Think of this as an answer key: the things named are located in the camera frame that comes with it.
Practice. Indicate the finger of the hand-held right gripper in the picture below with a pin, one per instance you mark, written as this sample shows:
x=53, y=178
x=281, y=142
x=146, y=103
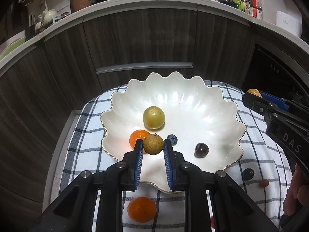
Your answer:
x=256, y=105
x=275, y=101

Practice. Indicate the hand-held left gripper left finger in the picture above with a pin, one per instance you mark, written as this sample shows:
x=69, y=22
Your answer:
x=138, y=164

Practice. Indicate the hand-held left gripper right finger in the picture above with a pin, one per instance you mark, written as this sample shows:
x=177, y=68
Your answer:
x=168, y=166

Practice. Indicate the brown longan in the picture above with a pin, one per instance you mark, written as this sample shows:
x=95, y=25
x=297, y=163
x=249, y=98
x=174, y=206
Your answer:
x=254, y=92
x=153, y=145

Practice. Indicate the orange mandarin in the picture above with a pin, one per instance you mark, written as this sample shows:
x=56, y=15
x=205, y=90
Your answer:
x=141, y=209
x=136, y=136

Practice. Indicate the blueberry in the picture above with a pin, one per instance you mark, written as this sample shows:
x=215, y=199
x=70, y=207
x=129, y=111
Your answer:
x=172, y=139

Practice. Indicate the dark purple grape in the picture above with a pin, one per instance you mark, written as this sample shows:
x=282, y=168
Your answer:
x=201, y=149

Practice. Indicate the yellow-green round fruit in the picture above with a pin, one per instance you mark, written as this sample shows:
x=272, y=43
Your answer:
x=154, y=117

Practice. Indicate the small red grape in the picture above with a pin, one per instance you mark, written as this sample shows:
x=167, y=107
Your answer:
x=264, y=183
x=212, y=221

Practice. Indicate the white scalloped bowl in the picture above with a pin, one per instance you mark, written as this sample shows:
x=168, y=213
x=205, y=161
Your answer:
x=193, y=116

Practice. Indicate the person's right hand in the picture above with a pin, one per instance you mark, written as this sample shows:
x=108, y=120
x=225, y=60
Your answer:
x=297, y=191

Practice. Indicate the black dishwasher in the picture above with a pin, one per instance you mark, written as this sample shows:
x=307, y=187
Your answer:
x=272, y=72

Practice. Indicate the white blue checked cloth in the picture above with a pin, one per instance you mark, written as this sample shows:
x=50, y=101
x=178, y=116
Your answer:
x=82, y=137

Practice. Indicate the white canister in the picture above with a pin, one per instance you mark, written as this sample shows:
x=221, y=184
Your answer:
x=288, y=23

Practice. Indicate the row of condiment bottles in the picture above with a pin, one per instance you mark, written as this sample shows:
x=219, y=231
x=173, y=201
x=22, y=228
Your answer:
x=256, y=4

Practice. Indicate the dark wood kitchen cabinet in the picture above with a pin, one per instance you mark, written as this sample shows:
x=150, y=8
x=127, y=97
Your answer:
x=142, y=36

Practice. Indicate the dark jar with lid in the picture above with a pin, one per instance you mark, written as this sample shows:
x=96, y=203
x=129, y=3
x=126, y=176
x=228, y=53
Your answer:
x=65, y=15

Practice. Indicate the green dish tray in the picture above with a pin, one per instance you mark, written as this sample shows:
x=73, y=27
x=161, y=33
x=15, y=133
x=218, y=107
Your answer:
x=12, y=47

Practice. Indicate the white teapot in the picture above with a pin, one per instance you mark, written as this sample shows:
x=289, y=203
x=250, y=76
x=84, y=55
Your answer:
x=49, y=15

